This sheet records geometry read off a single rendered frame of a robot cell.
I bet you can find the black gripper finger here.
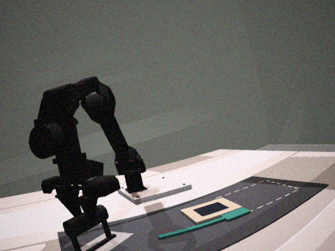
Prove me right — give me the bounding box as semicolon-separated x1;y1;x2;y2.
77;195;98;225
55;190;81;216

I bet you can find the cream tile with dark square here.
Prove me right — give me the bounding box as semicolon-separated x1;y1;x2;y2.
181;198;242;224

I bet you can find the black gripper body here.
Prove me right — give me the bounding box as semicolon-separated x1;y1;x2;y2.
41;148;121;198

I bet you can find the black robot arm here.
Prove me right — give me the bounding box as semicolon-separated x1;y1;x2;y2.
29;77;147;193

